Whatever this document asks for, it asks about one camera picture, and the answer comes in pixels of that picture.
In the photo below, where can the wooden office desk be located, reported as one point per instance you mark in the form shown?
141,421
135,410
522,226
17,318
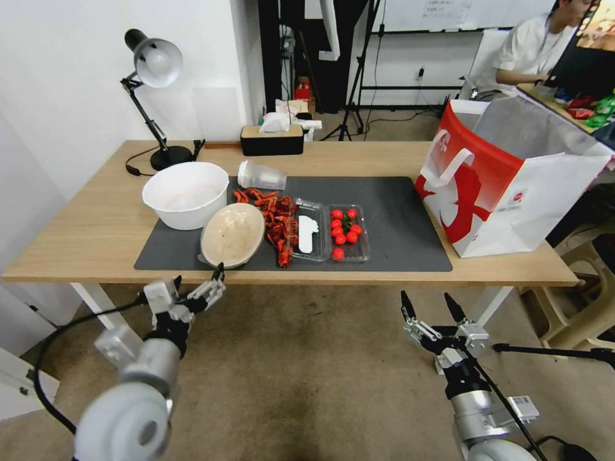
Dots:
547,98

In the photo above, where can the black tissue box wooden lid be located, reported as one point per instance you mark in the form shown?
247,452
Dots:
271,143

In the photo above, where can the green snack bag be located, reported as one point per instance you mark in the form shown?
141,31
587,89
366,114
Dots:
603,111

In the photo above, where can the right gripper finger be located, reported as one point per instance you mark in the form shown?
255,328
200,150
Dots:
419,330
472,333

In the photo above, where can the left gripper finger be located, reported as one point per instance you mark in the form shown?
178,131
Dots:
176,288
207,293

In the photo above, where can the dark grey table mat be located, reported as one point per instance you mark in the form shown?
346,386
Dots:
399,225

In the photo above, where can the white table leg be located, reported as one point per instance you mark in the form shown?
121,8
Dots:
93,307
495,305

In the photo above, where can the large white paper bowl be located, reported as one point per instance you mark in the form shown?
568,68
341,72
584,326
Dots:
185,194

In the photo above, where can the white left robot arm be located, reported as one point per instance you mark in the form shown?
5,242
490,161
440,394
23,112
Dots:
129,413

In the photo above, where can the black tripod leg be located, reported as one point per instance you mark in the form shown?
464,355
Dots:
552,353

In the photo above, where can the black camera tripod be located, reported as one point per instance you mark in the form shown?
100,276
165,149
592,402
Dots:
358,81

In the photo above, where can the beige plastic stool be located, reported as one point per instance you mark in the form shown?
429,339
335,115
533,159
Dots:
576,297

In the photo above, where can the red white delivery bag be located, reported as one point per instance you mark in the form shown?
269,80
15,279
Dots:
485,206

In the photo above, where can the person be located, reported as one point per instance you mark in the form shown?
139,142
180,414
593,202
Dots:
528,48

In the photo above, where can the black monitor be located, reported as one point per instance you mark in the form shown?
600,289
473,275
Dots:
583,62

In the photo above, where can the clear disposable takeout box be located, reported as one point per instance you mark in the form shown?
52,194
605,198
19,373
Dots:
317,211

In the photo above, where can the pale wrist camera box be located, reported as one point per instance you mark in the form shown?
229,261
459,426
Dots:
449,361
159,295

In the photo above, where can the clear plastic cup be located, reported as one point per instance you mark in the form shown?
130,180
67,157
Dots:
262,176

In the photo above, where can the red snack bag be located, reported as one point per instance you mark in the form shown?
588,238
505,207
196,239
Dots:
580,108

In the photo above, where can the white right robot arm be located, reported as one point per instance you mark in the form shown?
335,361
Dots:
480,418

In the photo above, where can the white tissue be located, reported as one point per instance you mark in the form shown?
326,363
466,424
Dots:
275,122

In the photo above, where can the white cabinet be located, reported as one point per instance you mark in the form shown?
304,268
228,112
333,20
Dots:
24,317

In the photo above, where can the white label in box lid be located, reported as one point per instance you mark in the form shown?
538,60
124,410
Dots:
306,237

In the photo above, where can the white whiteboard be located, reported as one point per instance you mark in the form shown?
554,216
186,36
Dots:
456,14

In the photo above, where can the black desk lamp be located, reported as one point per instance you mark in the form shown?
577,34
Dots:
156,60

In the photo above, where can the red toy crayfish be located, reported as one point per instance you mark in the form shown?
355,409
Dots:
284,204
265,196
275,234
270,218
241,195
283,255
291,225

